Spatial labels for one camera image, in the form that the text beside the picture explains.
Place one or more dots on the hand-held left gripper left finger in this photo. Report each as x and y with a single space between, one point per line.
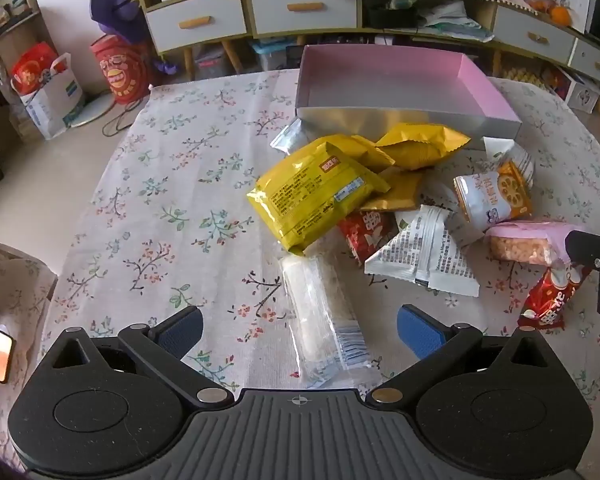
180 334

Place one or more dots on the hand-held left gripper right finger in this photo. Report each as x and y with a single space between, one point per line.
419 332

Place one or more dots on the red snack packet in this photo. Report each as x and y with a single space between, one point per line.
365 232
555 295

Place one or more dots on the pink rice bar packet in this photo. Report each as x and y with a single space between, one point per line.
522 242

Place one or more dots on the white grey-text snack packet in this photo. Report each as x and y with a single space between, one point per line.
420 257

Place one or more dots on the clear rice cake packet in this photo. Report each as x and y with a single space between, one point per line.
320 310

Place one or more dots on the white orange snack packet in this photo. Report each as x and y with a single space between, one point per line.
495 197

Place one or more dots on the white brown-logo snack packet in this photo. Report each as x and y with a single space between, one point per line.
455 210

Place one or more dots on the white crimped snack packet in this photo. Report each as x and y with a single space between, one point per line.
500 147

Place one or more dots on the dark golden snack packet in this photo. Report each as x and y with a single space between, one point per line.
392 192

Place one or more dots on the bright yellow biscuit packet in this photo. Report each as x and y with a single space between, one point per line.
310 190

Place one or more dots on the golden yellow snack packet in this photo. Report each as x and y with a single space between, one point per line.
420 147
372 152

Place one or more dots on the silver foil snack packet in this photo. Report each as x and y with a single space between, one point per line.
287 136

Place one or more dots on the pink cardboard box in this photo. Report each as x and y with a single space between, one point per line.
380 85

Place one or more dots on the floral tablecloth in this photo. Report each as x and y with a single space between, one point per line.
180 185

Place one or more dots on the white cartoon box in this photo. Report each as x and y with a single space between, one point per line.
585 95

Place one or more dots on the beige paper bag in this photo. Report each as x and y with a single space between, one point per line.
15 285

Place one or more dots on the yellow egg tray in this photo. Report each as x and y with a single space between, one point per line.
525 77

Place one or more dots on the orange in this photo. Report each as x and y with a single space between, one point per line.
560 16

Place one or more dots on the white round base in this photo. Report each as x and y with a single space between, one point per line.
92 110

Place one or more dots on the pile of plastic bags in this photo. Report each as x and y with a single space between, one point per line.
455 20

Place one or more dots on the red cartoon bag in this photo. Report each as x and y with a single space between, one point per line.
117 70

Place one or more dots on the white shopping bag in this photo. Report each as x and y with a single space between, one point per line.
50 95

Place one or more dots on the clear storage bin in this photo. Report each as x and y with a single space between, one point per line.
211 62
275 55

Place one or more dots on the wooden cabinet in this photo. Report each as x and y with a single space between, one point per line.
231 55

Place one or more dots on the purple plush toy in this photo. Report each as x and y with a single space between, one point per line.
117 10

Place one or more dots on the wooden bookshelf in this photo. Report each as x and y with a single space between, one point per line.
17 45

